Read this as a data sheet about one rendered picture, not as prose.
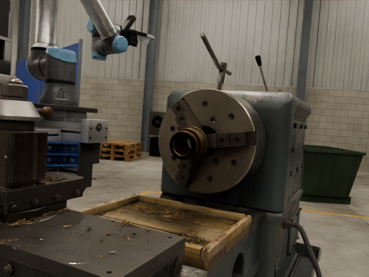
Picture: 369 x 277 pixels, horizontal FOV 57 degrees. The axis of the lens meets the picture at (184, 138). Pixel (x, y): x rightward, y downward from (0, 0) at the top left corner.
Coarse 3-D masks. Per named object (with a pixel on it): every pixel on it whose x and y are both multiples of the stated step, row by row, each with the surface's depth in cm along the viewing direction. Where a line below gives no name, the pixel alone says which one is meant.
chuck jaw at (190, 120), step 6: (180, 102) 100; (186, 102) 104; (174, 108) 101; (180, 108) 100; (186, 108) 101; (180, 114) 98; (186, 114) 98; (192, 114) 102; (180, 120) 98; (186, 120) 95; (192, 120) 99; (180, 126) 96; (198, 126) 100; (204, 126) 103
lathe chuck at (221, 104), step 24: (192, 96) 103; (216, 96) 99; (168, 120) 107; (216, 120) 100; (240, 120) 96; (168, 144) 107; (168, 168) 107; (216, 168) 100; (240, 168) 97; (216, 192) 100
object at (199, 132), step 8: (184, 128) 94; (192, 128) 92; (176, 136) 88; (184, 136) 88; (192, 136) 87; (200, 136) 90; (176, 144) 93; (184, 144) 96; (192, 144) 87; (200, 144) 89; (176, 152) 89; (184, 152) 94; (192, 152) 87; (200, 152) 90
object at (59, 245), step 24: (48, 216) 54; (72, 216) 55; (96, 216) 56; (0, 240) 43; (24, 240) 44; (48, 240) 44; (72, 240) 45; (96, 240) 46; (120, 240) 46; (144, 240) 47; (168, 240) 47; (0, 264) 43; (24, 264) 41; (48, 264) 39; (72, 264) 38; (96, 264) 38; (120, 264) 39; (144, 264) 40; (168, 264) 46
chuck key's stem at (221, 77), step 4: (220, 64) 102; (224, 64) 102; (224, 68) 102; (220, 72) 102; (224, 72) 102; (220, 76) 102; (224, 76) 103; (220, 80) 102; (220, 84) 103; (220, 88) 103
